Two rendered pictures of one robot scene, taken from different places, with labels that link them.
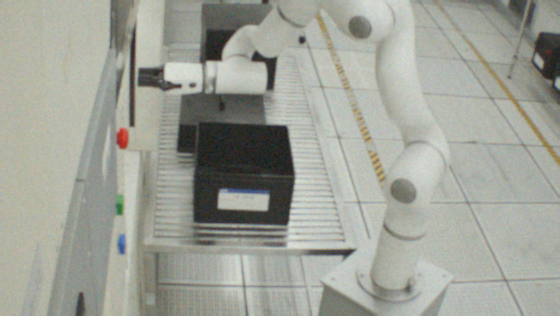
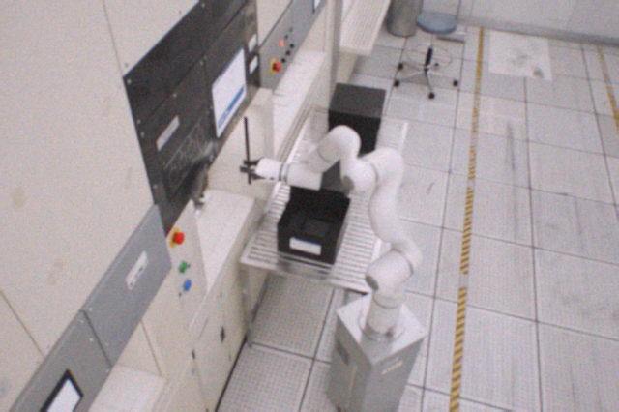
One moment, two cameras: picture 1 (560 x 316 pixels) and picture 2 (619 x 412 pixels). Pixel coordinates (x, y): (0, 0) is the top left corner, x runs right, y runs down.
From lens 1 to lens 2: 0.78 m
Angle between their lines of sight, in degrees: 22
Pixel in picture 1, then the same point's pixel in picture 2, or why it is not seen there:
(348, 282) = (351, 316)
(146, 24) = (253, 128)
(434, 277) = (413, 330)
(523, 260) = (561, 309)
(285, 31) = (321, 162)
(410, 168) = (377, 271)
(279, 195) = (327, 248)
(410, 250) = (386, 313)
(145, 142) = (258, 193)
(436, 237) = (491, 270)
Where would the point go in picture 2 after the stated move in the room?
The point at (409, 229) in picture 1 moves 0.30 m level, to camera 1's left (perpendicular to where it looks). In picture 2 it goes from (383, 302) to (310, 273)
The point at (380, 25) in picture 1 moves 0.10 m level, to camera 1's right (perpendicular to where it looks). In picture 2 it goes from (361, 184) to (391, 194)
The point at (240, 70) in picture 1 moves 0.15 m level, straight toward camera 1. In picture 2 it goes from (303, 174) to (288, 198)
